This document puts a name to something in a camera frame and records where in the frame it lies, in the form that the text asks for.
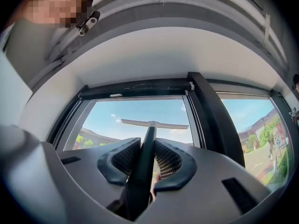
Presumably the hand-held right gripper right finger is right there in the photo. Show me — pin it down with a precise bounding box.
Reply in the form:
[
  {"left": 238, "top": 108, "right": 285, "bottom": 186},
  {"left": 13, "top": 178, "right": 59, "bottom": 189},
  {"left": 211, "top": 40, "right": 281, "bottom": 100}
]
[{"left": 152, "top": 137, "right": 198, "bottom": 194}]

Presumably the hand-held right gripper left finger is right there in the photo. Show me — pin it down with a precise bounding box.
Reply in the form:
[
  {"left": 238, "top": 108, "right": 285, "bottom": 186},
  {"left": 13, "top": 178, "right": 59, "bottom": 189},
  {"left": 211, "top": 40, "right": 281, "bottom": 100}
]
[{"left": 97, "top": 137, "right": 142, "bottom": 186}]

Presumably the grey squeegee with dark handle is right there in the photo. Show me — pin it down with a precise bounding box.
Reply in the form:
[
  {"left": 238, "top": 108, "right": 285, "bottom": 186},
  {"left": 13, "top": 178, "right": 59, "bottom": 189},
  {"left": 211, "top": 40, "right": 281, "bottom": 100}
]
[{"left": 106, "top": 118, "right": 189, "bottom": 222}]

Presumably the clear window glass pane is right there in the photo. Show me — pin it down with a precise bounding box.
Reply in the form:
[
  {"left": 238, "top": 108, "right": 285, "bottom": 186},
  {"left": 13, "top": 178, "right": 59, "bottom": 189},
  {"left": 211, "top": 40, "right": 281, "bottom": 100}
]
[
  {"left": 63, "top": 96, "right": 194, "bottom": 152},
  {"left": 220, "top": 98, "right": 293, "bottom": 187}
]

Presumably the black roller blind housing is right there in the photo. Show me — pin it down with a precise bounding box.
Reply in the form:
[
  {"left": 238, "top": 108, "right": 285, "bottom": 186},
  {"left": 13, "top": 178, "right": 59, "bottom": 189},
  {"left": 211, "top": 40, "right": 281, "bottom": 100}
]
[{"left": 78, "top": 77, "right": 196, "bottom": 100}]

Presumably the person's grey shirt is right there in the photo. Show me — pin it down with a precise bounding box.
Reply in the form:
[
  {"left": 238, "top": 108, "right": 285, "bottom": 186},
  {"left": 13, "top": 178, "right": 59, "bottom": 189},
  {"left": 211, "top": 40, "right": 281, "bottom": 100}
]
[{"left": 4, "top": 17, "right": 79, "bottom": 64}]

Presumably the person's head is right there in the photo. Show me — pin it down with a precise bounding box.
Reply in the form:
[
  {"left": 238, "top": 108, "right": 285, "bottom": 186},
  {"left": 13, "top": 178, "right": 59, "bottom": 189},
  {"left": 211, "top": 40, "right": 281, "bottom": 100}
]
[{"left": 22, "top": 0, "right": 97, "bottom": 30}]

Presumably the black head camera mount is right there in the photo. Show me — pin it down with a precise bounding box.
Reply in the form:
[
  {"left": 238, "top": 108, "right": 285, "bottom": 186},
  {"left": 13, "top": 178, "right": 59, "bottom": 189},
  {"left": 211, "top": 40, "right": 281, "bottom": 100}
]
[{"left": 75, "top": 10, "right": 101, "bottom": 37}]

